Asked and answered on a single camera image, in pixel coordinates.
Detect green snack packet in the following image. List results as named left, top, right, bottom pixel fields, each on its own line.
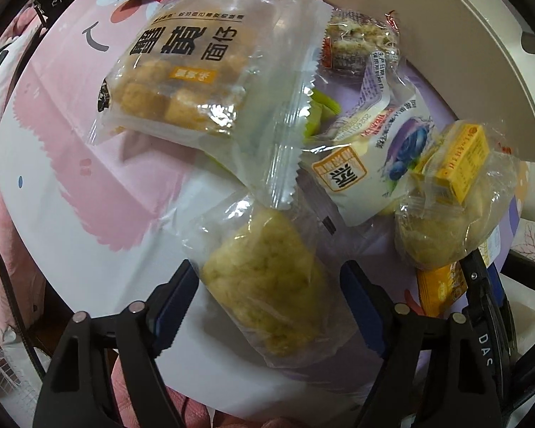
left=301, top=89, right=342, bottom=141

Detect clear packet round pastry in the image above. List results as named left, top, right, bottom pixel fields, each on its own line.
left=394, top=120, right=524, bottom=272

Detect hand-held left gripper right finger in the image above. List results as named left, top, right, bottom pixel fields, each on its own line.
left=334, top=259, right=524, bottom=428

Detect white blueberry bread packet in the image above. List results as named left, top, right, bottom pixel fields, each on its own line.
left=301, top=98, right=438, bottom=228

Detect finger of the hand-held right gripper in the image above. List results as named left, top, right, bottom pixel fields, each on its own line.
left=461, top=245, right=518, bottom=344

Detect black cable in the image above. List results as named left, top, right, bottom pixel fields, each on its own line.
left=0, top=227, right=45, bottom=379

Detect cartoon printed mat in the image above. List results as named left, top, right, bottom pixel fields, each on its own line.
left=0, top=0, right=531, bottom=393

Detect white plastic bin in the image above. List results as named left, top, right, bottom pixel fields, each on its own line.
left=254, top=0, right=535, bottom=168

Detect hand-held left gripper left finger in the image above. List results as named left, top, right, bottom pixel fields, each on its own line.
left=32, top=259, right=201, bottom=428

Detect clear nut bar packet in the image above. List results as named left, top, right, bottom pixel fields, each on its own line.
left=319, top=6, right=404, bottom=74

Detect white wire rack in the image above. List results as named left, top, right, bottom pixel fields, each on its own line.
left=0, top=348, right=41, bottom=428

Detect orange snack packet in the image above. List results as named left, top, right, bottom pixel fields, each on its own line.
left=417, top=261, right=469, bottom=317

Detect clear packet pale crumb cake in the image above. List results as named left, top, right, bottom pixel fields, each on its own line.
left=192, top=189, right=362, bottom=368

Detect pink blanket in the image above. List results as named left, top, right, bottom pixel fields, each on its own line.
left=0, top=9, right=295, bottom=428

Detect clear packet yellow bread cubes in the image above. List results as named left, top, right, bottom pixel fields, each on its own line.
left=91, top=0, right=335, bottom=210

